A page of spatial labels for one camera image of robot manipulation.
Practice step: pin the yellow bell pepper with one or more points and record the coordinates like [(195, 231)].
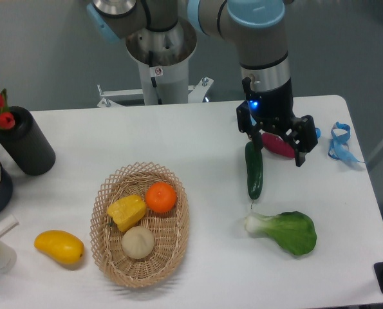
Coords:
[(127, 211)]

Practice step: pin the magenta sweet potato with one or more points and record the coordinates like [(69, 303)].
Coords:
[(278, 146)]

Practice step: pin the beige steamed bun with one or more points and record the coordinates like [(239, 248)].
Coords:
[(138, 242)]

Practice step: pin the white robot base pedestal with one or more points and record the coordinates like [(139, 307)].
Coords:
[(163, 66)]

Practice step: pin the yellow mango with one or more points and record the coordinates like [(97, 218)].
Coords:
[(61, 246)]

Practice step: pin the green cucumber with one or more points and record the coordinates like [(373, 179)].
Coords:
[(254, 167)]

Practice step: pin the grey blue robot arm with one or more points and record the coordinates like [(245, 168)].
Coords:
[(255, 28)]

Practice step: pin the green bok choy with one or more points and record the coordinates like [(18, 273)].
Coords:
[(293, 231)]

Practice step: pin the black cylindrical vase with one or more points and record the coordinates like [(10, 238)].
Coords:
[(26, 144)]

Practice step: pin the woven wicker basket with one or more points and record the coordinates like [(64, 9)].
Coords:
[(170, 230)]

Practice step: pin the orange fruit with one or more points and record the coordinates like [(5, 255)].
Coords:
[(160, 197)]

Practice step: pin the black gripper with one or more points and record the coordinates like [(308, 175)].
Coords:
[(272, 112)]

